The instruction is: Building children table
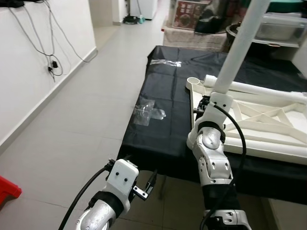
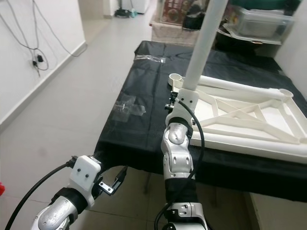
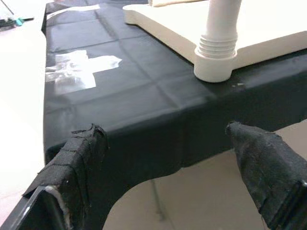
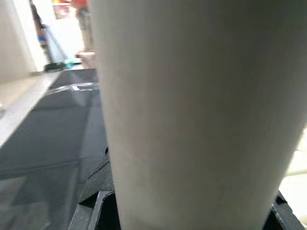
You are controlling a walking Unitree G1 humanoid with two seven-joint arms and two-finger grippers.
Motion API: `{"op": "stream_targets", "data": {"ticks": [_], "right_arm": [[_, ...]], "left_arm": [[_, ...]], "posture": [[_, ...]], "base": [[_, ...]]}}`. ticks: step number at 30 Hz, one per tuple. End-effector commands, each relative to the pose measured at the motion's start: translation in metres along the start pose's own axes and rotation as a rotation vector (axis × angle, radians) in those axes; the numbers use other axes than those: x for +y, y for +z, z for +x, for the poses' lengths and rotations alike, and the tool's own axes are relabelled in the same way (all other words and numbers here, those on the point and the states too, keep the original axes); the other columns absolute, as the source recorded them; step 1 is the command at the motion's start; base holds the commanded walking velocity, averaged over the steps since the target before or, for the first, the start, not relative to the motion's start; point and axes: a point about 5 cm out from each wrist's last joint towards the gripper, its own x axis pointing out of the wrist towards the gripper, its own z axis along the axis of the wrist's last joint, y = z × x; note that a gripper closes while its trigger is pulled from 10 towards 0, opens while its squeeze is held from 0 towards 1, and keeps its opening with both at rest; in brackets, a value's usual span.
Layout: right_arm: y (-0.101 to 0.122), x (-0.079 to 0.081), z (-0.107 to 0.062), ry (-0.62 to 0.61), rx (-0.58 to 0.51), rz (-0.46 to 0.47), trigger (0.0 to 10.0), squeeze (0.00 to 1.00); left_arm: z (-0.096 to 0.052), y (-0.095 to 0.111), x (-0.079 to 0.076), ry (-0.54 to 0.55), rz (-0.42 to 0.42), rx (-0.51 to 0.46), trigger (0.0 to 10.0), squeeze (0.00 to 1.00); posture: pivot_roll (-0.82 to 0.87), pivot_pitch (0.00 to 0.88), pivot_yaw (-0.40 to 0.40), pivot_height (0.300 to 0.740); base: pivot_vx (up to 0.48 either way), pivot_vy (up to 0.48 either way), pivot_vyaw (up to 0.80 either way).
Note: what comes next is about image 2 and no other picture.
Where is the black bag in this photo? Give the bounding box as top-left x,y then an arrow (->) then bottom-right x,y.
182,0 -> 209,29

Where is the crumpled clear plastic wrap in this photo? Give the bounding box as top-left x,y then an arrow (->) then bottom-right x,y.
113,96 -> 147,120

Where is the black round basin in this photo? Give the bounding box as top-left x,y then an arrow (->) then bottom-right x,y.
216,24 -> 286,53

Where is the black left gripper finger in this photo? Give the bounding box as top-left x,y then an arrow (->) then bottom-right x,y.
112,165 -> 129,191

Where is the black plastic table cover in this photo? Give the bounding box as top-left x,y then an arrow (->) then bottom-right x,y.
95,41 -> 307,202

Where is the clear plastic storage container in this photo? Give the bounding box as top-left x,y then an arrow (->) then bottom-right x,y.
233,7 -> 295,41

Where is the white appliance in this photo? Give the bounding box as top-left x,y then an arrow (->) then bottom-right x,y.
127,0 -> 149,14

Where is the green round lid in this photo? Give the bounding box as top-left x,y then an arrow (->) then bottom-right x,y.
235,0 -> 300,11

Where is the storage box with orange lid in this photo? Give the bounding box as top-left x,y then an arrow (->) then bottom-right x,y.
161,0 -> 190,24

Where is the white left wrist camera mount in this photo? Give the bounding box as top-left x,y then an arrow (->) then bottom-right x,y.
69,154 -> 102,195

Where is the white plastic table top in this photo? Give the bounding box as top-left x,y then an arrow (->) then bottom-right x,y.
168,73 -> 307,166

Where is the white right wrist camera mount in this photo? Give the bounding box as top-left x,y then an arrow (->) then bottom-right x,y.
175,89 -> 200,120

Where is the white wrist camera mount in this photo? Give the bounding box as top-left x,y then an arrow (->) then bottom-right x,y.
175,89 -> 200,120
69,154 -> 102,195

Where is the clear tape strip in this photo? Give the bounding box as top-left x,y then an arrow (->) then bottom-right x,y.
134,54 -> 166,63

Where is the black and teal mop head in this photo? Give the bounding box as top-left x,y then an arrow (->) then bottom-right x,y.
114,7 -> 132,18

